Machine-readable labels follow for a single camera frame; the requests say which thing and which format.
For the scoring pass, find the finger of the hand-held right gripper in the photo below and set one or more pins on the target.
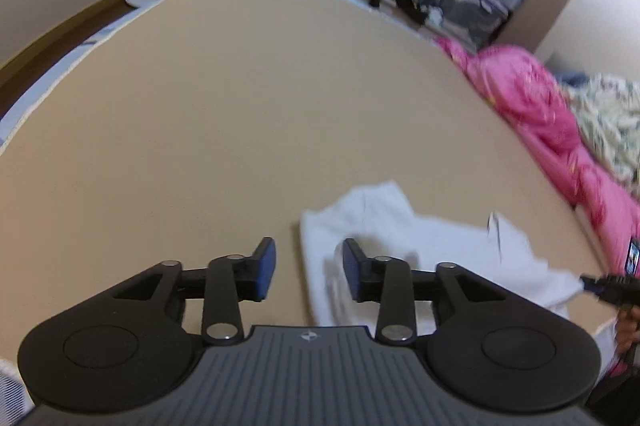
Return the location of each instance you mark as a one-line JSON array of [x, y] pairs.
[[607, 286]]

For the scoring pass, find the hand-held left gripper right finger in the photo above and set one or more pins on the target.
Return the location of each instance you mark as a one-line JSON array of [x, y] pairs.
[[352, 272]]

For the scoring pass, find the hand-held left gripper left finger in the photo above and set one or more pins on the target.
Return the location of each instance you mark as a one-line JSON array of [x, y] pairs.
[[265, 268]]

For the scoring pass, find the white small garment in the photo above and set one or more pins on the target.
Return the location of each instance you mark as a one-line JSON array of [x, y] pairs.
[[400, 236]]

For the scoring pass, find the person's right hand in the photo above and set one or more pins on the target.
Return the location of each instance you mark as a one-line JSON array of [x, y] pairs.
[[631, 328]]

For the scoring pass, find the smartphone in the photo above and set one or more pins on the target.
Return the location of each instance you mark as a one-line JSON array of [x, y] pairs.
[[634, 258]]

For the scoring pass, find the floral patterned blanket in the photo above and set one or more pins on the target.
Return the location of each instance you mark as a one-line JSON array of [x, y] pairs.
[[610, 120]]

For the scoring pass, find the beige bed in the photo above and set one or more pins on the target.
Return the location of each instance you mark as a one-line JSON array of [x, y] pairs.
[[225, 105]]

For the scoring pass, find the pink blanket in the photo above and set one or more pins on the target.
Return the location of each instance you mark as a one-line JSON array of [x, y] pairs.
[[530, 105]]

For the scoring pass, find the grey storage bin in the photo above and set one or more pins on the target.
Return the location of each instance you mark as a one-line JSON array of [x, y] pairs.
[[470, 5]]

